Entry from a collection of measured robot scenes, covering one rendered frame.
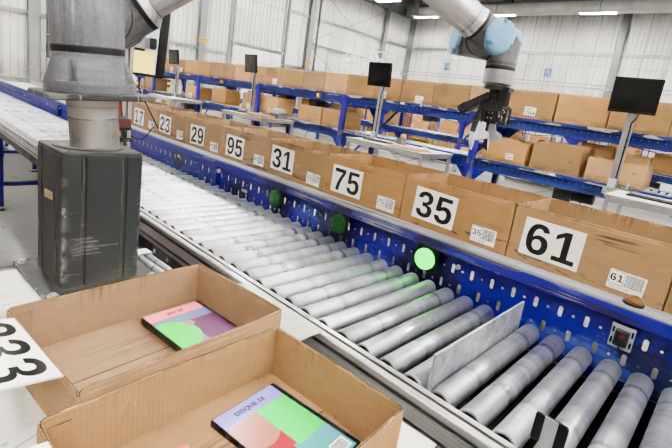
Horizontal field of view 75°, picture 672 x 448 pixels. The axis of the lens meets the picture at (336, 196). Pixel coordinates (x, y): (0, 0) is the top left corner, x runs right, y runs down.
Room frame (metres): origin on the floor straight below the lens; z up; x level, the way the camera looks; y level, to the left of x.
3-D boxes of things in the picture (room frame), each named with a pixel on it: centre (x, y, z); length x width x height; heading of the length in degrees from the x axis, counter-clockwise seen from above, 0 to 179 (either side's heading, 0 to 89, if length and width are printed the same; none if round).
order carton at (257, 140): (2.29, 0.39, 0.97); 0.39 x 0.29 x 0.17; 48
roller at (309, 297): (1.24, -0.08, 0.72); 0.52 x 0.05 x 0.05; 138
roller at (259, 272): (1.37, 0.06, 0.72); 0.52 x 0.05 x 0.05; 138
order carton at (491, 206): (1.50, -0.48, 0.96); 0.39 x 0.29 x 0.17; 48
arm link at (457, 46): (1.40, -0.34, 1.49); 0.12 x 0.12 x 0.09; 12
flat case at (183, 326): (0.81, 0.24, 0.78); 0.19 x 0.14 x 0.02; 53
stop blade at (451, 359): (0.96, -0.39, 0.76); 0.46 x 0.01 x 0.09; 138
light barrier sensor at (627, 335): (0.98, -0.73, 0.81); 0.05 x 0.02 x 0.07; 48
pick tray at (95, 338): (0.73, 0.30, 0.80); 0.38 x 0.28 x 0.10; 143
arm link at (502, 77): (1.44, -0.45, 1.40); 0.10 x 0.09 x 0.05; 138
